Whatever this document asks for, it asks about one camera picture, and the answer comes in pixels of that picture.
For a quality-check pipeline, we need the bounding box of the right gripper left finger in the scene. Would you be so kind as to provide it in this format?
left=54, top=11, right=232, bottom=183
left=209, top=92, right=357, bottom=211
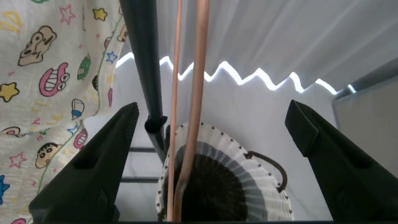
left=29, top=101, right=140, bottom=222

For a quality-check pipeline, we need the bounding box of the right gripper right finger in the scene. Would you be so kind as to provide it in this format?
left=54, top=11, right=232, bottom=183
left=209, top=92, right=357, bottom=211
left=285, top=99, right=398, bottom=222

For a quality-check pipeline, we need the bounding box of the cream printed garment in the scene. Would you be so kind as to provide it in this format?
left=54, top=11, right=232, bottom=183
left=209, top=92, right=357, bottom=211
left=0, top=0, right=130, bottom=224

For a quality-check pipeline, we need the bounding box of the pink clothes hanger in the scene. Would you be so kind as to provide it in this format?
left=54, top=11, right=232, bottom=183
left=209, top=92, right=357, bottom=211
left=166, top=0, right=211, bottom=222

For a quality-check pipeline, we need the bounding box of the white laundry basket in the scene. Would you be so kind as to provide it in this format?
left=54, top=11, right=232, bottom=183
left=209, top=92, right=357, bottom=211
left=155, top=121, right=295, bottom=222

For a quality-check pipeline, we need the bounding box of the black clothes rack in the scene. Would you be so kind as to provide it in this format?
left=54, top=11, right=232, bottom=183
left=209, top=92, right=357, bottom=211
left=119, top=0, right=170, bottom=184

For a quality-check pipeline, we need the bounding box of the white curtain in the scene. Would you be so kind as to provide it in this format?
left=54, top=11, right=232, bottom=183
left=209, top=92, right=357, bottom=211
left=116, top=0, right=398, bottom=96

